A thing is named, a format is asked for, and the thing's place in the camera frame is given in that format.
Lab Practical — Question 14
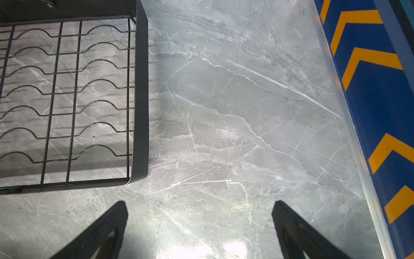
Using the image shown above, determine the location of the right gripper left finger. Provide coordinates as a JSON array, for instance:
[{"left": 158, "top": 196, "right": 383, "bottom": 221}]
[{"left": 53, "top": 201, "right": 128, "bottom": 259}]

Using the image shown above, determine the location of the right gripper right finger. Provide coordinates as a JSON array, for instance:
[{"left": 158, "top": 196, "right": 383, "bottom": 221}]
[{"left": 272, "top": 200, "right": 349, "bottom": 259}]

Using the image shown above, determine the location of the black wire dish rack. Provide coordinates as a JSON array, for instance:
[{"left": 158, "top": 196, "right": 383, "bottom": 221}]
[{"left": 1, "top": 1, "right": 149, "bottom": 195}]

